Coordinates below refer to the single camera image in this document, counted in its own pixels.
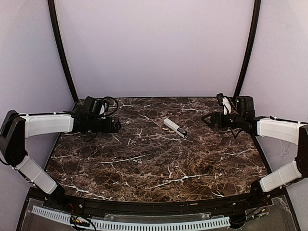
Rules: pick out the black frame post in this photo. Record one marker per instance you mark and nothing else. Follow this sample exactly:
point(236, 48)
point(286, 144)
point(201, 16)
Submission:
point(60, 48)
point(249, 47)

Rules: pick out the black front rail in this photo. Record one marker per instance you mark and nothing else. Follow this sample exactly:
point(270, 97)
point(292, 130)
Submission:
point(232, 205)

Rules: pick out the left black frame post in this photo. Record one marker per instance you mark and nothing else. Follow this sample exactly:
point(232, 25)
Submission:
point(60, 48)

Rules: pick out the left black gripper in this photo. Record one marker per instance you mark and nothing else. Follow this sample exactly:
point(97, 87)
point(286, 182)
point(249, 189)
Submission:
point(117, 124)

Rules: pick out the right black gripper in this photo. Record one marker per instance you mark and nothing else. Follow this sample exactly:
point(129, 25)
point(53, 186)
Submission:
point(215, 119)

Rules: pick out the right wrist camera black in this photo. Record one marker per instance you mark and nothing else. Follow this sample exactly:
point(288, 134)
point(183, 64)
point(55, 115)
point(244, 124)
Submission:
point(224, 102)

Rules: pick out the white slotted cable duct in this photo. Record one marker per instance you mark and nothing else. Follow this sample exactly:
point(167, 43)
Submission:
point(113, 222)

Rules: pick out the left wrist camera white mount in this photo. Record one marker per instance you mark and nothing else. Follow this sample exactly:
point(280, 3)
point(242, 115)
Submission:
point(103, 110)

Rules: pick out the white remote control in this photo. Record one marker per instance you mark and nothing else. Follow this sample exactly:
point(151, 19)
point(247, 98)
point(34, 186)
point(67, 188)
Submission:
point(175, 127)

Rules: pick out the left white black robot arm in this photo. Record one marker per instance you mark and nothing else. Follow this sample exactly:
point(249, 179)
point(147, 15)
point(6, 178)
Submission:
point(94, 116)

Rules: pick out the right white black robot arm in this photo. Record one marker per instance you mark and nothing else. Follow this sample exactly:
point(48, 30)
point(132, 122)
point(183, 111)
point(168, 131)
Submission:
point(240, 113)

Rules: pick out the right black frame post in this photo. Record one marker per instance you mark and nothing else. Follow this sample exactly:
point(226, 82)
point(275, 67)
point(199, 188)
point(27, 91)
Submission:
point(249, 47)

